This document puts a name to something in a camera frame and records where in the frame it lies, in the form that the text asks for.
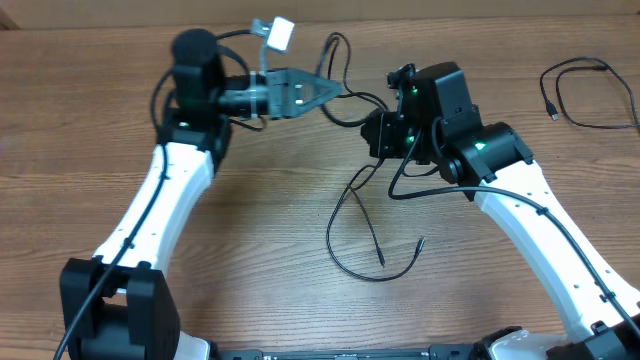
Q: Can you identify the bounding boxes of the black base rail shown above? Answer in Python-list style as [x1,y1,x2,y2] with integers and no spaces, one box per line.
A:
[211,344,475,360]

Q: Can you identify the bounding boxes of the black usb cables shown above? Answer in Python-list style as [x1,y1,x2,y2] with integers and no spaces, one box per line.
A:
[314,32,427,284]

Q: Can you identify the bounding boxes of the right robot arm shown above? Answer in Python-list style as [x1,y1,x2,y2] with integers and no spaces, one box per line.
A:
[361,62,639,359]

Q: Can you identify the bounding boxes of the separated black usb cable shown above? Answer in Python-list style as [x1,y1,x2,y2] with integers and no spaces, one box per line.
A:
[538,55,640,131]

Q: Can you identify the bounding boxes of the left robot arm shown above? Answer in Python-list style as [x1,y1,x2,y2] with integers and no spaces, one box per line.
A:
[56,28,342,359]

